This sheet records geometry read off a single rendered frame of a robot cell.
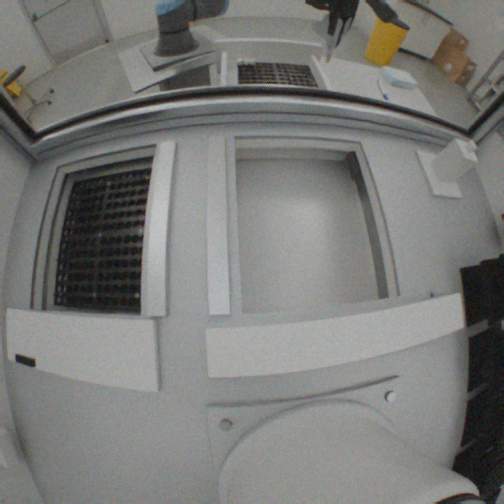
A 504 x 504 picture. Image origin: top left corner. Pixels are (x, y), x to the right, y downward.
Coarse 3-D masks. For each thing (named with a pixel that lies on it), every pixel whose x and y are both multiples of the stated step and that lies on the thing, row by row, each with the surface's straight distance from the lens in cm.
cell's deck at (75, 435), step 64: (192, 128) 38; (256, 128) 37; (320, 128) 39; (192, 192) 30; (384, 192) 36; (192, 256) 27; (384, 256) 35; (448, 256) 41; (192, 320) 26; (256, 320) 26; (64, 384) 37; (192, 384) 27; (256, 384) 27; (320, 384) 28; (448, 384) 41; (64, 448) 43; (128, 448) 35; (192, 448) 31; (448, 448) 49
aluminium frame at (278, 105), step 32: (192, 96) 36; (224, 96) 35; (256, 96) 35; (288, 96) 36; (320, 96) 38; (0, 128) 50; (64, 128) 45; (96, 128) 41; (128, 128) 40; (160, 128) 39; (384, 128) 44; (416, 128) 47; (448, 128) 54; (480, 128) 59; (32, 160) 54
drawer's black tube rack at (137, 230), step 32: (96, 192) 48; (128, 192) 40; (64, 224) 45; (96, 224) 40; (128, 224) 41; (64, 256) 43; (96, 256) 38; (128, 256) 35; (96, 288) 37; (128, 288) 34
